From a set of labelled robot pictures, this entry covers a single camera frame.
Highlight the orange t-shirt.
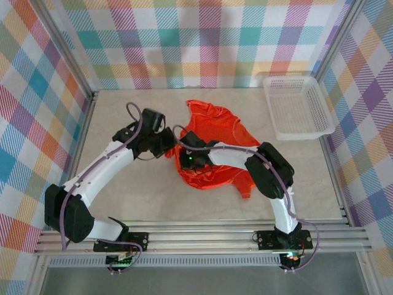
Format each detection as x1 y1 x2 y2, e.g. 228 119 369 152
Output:
165 99 262 200

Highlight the grey metal sheet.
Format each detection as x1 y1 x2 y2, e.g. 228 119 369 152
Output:
39 265 369 295

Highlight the white plastic basket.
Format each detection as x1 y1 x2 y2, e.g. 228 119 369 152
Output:
262 75 336 141

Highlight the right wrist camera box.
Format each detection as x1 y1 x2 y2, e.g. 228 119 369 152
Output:
179 131 207 151

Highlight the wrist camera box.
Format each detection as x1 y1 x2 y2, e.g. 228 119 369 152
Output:
140 108 166 133
179 131 207 151

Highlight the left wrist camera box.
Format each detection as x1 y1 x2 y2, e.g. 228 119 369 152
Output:
140 108 166 133

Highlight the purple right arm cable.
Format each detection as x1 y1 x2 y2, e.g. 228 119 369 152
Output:
171 124 322 273

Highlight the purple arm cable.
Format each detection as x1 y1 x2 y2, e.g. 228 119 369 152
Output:
171 124 322 273
60 102 144 274

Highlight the aluminium side rail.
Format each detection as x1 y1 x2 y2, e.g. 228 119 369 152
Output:
319 135 351 227
52 92 99 231

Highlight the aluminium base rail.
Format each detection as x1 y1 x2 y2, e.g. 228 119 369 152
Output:
33 218 372 256

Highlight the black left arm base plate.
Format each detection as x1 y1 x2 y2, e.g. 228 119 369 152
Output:
93 232 149 253

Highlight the slotted grey cable duct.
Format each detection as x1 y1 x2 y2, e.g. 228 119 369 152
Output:
49 256 282 267

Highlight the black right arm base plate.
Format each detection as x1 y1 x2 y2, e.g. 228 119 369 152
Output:
256 229 314 251

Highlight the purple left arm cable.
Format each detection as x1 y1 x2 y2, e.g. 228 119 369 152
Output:
60 102 144 274

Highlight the aluminium frame post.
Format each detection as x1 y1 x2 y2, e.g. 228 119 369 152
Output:
311 0 369 84
29 0 99 96

